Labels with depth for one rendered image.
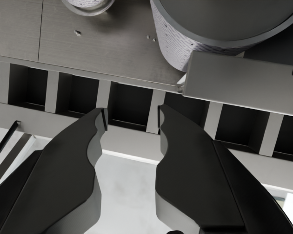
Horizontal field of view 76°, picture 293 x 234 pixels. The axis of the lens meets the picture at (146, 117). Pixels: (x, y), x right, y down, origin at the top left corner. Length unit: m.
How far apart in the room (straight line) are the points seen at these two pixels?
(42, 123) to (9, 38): 0.25
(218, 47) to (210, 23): 0.02
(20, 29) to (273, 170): 0.78
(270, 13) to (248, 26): 0.02
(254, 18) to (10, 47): 0.61
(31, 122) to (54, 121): 0.07
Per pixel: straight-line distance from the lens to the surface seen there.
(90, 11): 0.49
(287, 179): 0.64
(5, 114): 0.71
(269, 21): 0.21
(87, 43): 0.56
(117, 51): 0.53
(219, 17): 0.20
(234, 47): 0.19
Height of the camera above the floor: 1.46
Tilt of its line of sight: 9 degrees up
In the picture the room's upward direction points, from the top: 170 degrees counter-clockwise
